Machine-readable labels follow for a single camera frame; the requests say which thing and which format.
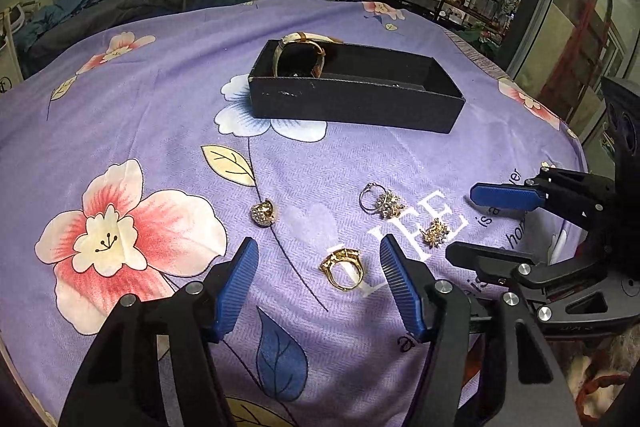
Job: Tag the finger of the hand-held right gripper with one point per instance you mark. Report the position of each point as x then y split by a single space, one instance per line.
500 196
480 259

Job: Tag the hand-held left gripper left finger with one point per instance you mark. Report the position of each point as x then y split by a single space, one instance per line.
235 292

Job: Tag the green plant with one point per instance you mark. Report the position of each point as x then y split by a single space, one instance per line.
482 38

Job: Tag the grey striped mattress edge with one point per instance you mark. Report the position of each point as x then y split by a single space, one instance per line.
472 52

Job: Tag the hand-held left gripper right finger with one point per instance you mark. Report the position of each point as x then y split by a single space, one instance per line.
400 282

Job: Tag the black jewelry box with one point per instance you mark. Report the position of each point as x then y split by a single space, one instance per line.
350 107

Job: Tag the red hand truck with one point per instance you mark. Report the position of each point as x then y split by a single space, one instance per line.
597 32

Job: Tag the white machine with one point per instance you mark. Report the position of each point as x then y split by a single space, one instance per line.
7 42

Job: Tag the purple floral blanket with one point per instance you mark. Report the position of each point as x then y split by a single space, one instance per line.
150 117

